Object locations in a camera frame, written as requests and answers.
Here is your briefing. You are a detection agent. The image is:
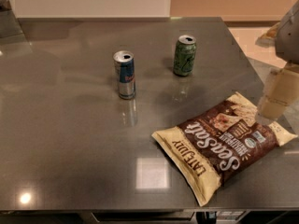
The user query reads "green soda can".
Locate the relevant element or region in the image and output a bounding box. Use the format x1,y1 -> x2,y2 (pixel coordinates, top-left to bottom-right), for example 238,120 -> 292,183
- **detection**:
173,35 -> 197,77

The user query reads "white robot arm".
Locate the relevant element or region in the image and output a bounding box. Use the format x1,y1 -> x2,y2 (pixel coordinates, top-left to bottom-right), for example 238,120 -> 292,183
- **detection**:
258,1 -> 299,120

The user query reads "blue silver redbull can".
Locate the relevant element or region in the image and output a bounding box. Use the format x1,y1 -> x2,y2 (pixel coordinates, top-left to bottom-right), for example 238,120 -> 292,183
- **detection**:
113,50 -> 135,99

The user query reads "brown sea salt chip bag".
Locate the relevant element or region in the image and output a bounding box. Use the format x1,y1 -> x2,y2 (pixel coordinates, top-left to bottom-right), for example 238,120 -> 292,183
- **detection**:
152,92 -> 296,206

